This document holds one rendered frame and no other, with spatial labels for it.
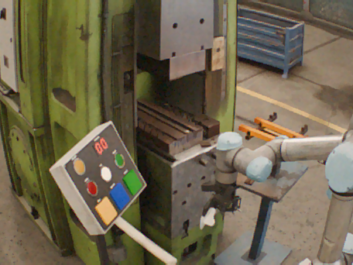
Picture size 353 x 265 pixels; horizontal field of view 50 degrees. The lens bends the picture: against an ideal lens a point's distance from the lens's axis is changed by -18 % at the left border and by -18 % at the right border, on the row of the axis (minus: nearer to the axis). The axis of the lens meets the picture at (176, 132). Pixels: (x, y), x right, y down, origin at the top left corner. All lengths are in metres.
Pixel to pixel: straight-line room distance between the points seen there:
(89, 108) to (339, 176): 1.10
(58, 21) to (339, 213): 1.50
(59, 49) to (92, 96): 0.39
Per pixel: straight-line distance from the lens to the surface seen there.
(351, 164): 1.02
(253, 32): 5.70
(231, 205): 1.47
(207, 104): 2.22
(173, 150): 1.95
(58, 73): 2.06
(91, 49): 1.68
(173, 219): 2.08
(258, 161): 1.28
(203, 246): 2.54
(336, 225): 1.15
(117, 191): 1.55
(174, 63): 1.78
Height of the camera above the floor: 1.94
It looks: 28 degrees down
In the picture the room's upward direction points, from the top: 1 degrees clockwise
